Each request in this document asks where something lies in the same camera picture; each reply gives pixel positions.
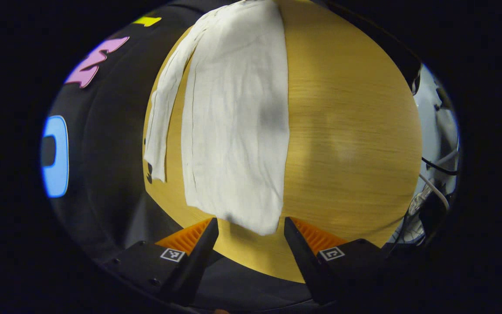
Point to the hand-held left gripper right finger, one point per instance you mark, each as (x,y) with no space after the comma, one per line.
(303,261)

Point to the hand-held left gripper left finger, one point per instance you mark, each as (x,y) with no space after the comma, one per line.
(190,266)

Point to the white jeans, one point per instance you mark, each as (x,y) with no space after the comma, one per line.
(233,131)

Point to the black curved table mark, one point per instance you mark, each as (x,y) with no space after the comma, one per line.
(149,172)

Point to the white rounded object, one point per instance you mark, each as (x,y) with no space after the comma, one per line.
(434,117)

